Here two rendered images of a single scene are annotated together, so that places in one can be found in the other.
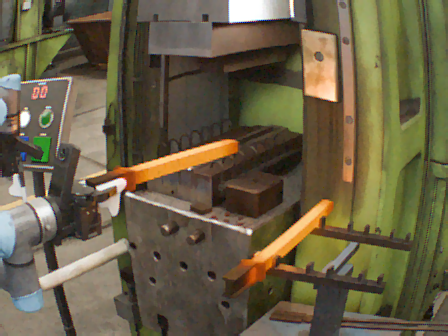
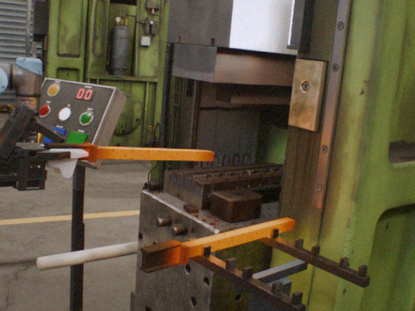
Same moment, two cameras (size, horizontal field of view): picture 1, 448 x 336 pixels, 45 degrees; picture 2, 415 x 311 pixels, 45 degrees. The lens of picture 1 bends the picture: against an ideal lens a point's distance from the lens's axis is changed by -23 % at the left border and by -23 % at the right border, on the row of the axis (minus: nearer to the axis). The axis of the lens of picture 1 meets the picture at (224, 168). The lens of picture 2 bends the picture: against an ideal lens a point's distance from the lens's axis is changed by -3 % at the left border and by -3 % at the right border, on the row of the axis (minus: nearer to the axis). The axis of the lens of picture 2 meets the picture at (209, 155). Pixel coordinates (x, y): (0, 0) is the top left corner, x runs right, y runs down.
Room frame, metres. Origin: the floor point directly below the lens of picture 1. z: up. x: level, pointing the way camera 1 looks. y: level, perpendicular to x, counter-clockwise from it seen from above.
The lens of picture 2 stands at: (0.17, -0.35, 1.36)
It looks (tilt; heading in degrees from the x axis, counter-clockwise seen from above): 12 degrees down; 16
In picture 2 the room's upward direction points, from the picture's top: 6 degrees clockwise
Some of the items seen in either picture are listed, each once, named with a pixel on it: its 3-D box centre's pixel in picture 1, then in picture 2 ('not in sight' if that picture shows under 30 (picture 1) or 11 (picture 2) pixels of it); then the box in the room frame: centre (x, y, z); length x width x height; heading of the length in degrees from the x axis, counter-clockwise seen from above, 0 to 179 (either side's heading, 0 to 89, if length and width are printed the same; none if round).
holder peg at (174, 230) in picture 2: (195, 237); (178, 231); (1.41, 0.06, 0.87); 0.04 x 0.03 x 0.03; 144
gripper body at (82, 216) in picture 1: (68, 213); (13, 165); (0.97, 0.27, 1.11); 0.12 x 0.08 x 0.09; 144
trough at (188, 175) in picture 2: (237, 146); (243, 171); (1.69, -0.03, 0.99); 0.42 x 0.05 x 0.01; 144
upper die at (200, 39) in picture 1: (229, 29); (249, 66); (1.71, -0.01, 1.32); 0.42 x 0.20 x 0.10; 144
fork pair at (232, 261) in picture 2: (341, 247); (275, 257); (1.15, -0.23, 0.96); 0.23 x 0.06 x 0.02; 148
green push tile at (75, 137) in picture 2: (41, 149); (76, 143); (1.65, 0.54, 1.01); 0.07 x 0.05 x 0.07; 79
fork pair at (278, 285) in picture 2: (387, 255); (322, 278); (1.08, -0.34, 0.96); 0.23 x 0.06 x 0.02; 148
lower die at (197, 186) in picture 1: (229, 157); (236, 180); (1.71, -0.01, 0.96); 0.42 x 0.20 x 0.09; 144
